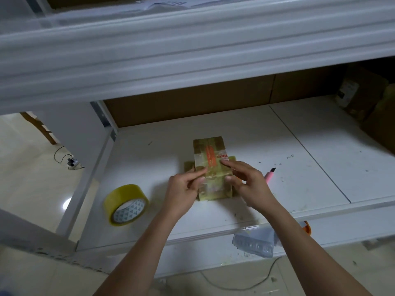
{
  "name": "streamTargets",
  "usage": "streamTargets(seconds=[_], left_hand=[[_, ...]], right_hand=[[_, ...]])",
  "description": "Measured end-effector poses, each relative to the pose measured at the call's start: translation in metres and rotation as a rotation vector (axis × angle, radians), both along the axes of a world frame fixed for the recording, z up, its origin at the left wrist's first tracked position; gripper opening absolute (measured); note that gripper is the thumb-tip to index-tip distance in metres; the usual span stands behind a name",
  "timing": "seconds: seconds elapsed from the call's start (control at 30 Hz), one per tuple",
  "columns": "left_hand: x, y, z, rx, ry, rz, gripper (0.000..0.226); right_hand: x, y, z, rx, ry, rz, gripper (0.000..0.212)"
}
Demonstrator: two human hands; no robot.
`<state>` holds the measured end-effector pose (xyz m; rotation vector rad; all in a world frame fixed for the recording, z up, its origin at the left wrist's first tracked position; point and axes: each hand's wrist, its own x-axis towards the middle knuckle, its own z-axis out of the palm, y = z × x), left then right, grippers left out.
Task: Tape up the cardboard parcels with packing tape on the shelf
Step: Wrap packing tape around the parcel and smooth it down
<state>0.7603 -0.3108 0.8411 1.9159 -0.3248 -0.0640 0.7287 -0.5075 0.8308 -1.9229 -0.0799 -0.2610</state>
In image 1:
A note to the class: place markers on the person's right hand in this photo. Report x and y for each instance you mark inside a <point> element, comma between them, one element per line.
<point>250,185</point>

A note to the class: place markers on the person's left hand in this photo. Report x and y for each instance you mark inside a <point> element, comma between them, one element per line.
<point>182,191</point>

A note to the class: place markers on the pink utility knife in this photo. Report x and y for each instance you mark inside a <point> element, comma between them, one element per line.
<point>270,174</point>

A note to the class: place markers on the small taped carton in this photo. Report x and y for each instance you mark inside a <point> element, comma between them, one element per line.
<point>210,151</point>

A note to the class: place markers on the white metal shelf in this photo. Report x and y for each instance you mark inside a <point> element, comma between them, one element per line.
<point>136,151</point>

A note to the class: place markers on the yellow tape roll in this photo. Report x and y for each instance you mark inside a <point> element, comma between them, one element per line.
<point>120,197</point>

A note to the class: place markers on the boxes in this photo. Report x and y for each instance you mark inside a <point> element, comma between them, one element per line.
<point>361,92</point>

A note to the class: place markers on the person's left forearm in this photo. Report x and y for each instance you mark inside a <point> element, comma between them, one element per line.
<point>133,262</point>

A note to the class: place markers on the person's right forearm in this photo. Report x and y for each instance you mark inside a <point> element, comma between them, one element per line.
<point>318,255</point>

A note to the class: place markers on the orange plastic object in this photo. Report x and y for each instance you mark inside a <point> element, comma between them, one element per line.
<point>307,228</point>

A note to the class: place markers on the white power strip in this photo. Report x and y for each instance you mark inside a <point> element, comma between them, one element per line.
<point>74,162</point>

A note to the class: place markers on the wooden chair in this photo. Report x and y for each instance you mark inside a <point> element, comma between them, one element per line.
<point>38,127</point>

